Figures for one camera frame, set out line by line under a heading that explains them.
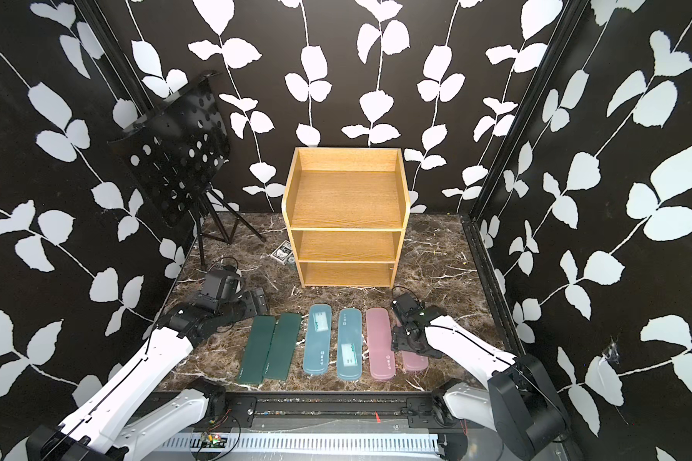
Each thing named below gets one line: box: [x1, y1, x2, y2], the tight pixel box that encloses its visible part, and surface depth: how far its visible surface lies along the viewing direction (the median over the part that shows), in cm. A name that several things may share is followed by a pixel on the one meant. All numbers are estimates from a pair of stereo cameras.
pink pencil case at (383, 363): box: [366, 307, 396, 380], surface depth 88 cm
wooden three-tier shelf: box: [281, 146, 411, 290], surface depth 88 cm
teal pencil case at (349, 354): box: [336, 307, 363, 382], surface depth 85 cm
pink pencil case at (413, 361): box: [400, 350, 430, 371], surface depth 83 cm
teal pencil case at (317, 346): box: [302, 303, 333, 375], surface depth 88 cm
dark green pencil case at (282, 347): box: [263, 312, 302, 382], surface depth 88 cm
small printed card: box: [270, 240, 297, 267], surface depth 107 cm
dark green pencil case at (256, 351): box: [236, 315, 276, 385], surface depth 84 cm
